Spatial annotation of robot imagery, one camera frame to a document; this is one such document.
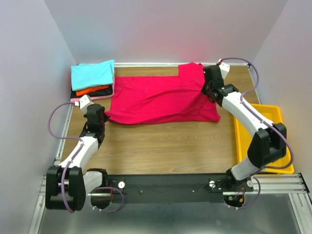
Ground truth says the red t shirt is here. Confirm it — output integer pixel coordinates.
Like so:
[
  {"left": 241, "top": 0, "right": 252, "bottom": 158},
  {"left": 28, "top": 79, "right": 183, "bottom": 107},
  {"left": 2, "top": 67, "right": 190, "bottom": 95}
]
[{"left": 106, "top": 62, "right": 220, "bottom": 125}]

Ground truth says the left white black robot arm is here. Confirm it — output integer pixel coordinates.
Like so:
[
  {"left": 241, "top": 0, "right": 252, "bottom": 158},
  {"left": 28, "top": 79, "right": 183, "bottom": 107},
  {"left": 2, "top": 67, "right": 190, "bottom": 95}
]
[{"left": 45, "top": 101, "right": 109, "bottom": 213}]

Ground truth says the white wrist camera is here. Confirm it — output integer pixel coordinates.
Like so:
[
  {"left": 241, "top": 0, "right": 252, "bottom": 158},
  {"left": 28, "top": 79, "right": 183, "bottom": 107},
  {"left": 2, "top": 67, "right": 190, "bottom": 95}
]
[
  {"left": 217, "top": 61, "right": 230, "bottom": 79},
  {"left": 74, "top": 95, "right": 94, "bottom": 114}
]

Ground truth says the aluminium extrusion frame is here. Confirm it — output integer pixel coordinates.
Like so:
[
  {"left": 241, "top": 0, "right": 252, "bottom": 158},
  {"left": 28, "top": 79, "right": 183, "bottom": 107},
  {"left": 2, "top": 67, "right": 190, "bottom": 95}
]
[{"left": 29, "top": 62, "right": 312, "bottom": 234}]

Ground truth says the yellow plastic bin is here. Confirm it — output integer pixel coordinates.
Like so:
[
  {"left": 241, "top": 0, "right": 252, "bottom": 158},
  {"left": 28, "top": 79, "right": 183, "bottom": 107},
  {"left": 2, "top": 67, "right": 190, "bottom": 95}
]
[{"left": 234, "top": 103, "right": 294, "bottom": 174}]

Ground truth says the folded cyan t shirt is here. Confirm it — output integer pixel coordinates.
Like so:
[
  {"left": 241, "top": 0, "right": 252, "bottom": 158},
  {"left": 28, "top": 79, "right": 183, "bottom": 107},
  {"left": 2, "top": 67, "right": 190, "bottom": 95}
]
[{"left": 71, "top": 59, "right": 115, "bottom": 91}]

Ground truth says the folded black t shirt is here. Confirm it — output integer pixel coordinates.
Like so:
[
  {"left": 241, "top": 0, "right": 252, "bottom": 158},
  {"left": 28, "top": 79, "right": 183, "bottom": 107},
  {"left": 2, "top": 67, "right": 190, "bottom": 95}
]
[{"left": 70, "top": 85, "right": 113, "bottom": 99}]

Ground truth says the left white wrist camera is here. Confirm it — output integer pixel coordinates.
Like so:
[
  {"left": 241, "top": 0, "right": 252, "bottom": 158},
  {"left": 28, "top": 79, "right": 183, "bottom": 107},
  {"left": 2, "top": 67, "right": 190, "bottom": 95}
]
[{"left": 74, "top": 95, "right": 94, "bottom": 114}]

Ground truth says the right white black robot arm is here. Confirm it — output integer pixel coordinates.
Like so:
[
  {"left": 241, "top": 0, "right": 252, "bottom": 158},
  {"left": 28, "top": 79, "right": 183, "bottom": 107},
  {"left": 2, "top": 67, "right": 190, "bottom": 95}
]
[{"left": 201, "top": 63, "right": 287, "bottom": 190}]

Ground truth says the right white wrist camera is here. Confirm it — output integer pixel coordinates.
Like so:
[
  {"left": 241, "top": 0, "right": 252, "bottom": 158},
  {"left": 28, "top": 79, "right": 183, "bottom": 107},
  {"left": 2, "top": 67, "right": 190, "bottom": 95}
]
[{"left": 217, "top": 61, "right": 230, "bottom": 79}]

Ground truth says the folded orange t shirt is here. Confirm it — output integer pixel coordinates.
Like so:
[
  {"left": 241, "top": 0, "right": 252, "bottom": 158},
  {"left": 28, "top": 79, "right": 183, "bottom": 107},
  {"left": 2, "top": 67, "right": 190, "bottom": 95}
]
[{"left": 76, "top": 85, "right": 109, "bottom": 96}]

